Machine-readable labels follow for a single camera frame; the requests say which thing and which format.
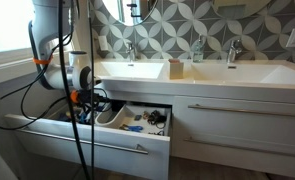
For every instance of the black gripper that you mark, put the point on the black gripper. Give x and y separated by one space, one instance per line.
85 96

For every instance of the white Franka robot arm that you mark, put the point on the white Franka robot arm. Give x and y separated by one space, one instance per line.
54 19

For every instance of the white curved drawer divider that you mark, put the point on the white curved drawer divider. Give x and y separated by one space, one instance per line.
109 117

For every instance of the open white vanity drawer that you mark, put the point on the open white vanity drawer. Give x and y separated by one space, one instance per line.
155 140

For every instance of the closed white vanity drawer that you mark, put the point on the closed white vanity drawer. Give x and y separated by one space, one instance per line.
247 134

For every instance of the white rectangular sink basin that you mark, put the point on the white rectangular sink basin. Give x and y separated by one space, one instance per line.
129 70

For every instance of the chrome sink faucet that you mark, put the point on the chrome sink faucet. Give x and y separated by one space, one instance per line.
131 51

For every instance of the black hair accessories pile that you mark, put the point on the black hair accessories pile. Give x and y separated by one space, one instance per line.
154 118

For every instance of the clear soap dispenser bottle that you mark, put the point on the clear soap dispenser bottle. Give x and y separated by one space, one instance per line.
198 52

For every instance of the blue handled scissors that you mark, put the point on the blue handled scissors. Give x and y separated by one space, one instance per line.
131 128

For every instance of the chrome drawer handle bar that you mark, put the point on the chrome drawer handle bar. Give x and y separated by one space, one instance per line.
137 149

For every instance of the round wall mirror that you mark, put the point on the round wall mirror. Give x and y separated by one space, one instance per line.
130 12

